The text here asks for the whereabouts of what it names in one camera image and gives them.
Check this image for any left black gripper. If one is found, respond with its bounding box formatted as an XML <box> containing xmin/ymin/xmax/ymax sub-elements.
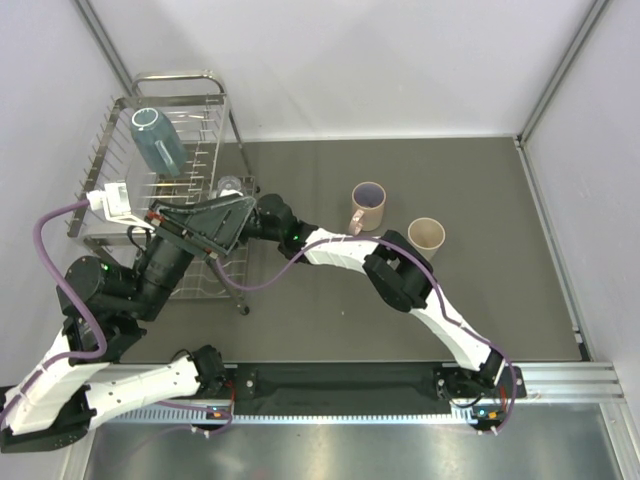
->
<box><xmin>128</xmin><ymin>193</ymin><xmax>260</xmax><ymax>321</ymax></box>

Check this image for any clear glass cup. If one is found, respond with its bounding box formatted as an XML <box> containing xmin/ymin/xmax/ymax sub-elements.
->
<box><xmin>215</xmin><ymin>175</ymin><xmax>245</xmax><ymax>198</ymax></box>

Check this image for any teal ceramic mug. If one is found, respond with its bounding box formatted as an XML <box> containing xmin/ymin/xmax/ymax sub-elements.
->
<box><xmin>130</xmin><ymin>107</ymin><xmax>188</xmax><ymax>178</ymax></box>

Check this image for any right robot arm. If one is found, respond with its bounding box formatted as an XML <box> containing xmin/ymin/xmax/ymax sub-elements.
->
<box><xmin>241</xmin><ymin>194</ymin><xmax>517</xmax><ymax>397</ymax></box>

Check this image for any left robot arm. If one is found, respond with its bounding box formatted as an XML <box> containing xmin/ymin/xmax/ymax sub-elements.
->
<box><xmin>1</xmin><ymin>183</ymin><xmax>256</xmax><ymax>454</ymax></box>

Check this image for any steel dish rack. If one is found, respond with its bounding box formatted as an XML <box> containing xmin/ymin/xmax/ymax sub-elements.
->
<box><xmin>65</xmin><ymin>69</ymin><xmax>256</xmax><ymax>317</ymax></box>

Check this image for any pink mug lavender inside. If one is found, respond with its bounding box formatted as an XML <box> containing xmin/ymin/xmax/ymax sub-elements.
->
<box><xmin>348</xmin><ymin>182</ymin><xmax>387</xmax><ymax>236</ymax></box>

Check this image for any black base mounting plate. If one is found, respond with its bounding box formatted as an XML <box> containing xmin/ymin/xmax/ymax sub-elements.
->
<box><xmin>214</xmin><ymin>362</ymin><xmax>526</xmax><ymax>415</ymax></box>

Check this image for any beige plastic cup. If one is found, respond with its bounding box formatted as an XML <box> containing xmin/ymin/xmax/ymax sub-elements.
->
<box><xmin>407</xmin><ymin>217</ymin><xmax>446</xmax><ymax>261</ymax></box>

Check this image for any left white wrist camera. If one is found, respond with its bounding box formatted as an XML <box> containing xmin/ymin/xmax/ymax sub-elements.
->
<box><xmin>86</xmin><ymin>181</ymin><xmax>154</xmax><ymax>231</ymax></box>

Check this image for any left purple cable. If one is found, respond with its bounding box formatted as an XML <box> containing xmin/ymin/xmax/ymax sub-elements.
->
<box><xmin>0</xmin><ymin>199</ymin><xmax>234</xmax><ymax>435</ymax></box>

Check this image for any purple cable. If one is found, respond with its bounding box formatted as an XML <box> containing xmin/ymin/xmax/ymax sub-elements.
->
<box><xmin>0</xmin><ymin>199</ymin><xmax>234</xmax><ymax>435</ymax></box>
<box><xmin>211</xmin><ymin>237</ymin><xmax>518</xmax><ymax>435</ymax></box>

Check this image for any grey slotted cable duct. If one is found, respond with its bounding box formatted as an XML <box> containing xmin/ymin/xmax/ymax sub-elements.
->
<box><xmin>109</xmin><ymin>405</ymin><xmax>502</xmax><ymax>426</ymax></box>

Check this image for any left aluminium frame post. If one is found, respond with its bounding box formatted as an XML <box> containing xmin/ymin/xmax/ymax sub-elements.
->
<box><xmin>71</xmin><ymin>0</ymin><xmax>134</xmax><ymax>96</ymax></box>

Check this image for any aluminium frame post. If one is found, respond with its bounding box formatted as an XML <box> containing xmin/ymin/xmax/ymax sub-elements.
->
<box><xmin>514</xmin><ymin>0</ymin><xmax>612</xmax><ymax>149</ymax></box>
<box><xmin>71</xmin><ymin>0</ymin><xmax>134</xmax><ymax>96</ymax></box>

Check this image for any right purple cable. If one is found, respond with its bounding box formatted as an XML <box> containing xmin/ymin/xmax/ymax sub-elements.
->
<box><xmin>211</xmin><ymin>237</ymin><xmax>518</xmax><ymax>435</ymax></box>

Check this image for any right aluminium frame post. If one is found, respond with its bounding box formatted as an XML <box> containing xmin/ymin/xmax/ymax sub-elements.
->
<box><xmin>514</xmin><ymin>0</ymin><xmax>612</xmax><ymax>149</ymax></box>

